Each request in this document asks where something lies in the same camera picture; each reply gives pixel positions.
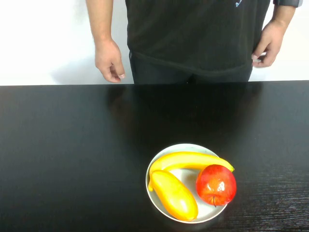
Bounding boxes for yellow banana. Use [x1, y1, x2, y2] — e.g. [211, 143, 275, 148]
[148, 151, 235, 192]

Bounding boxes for person's right forearm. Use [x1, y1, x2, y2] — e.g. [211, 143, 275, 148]
[85, 0, 114, 43]

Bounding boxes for red apple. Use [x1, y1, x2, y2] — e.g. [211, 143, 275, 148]
[196, 164, 238, 207]

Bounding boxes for person's left forearm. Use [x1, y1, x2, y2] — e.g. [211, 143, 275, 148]
[267, 4, 297, 26]

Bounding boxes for black trousers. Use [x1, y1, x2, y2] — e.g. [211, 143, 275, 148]
[129, 51, 253, 85]

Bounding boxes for white round plate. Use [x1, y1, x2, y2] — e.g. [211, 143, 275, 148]
[145, 143, 229, 224]

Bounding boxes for yellow orange mango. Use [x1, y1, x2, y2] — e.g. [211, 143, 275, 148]
[151, 170, 199, 222]

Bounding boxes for person's right hand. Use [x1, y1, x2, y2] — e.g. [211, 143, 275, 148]
[94, 38, 126, 84]

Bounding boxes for black shirt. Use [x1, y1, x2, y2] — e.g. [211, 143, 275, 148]
[125, 0, 304, 78]

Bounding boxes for person's left hand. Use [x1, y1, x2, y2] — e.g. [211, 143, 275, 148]
[251, 19, 288, 68]

